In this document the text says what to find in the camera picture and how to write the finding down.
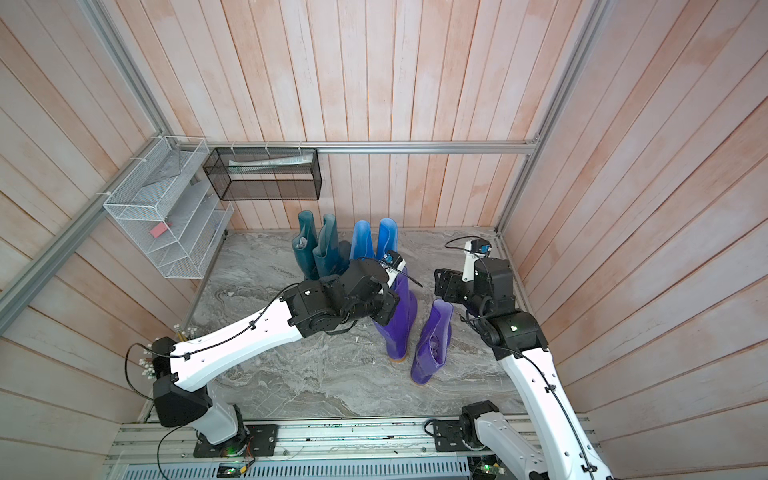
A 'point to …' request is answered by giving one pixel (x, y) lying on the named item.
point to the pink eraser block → (158, 229)
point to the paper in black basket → (267, 164)
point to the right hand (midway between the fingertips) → (447, 270)
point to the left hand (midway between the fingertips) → (393, 300)
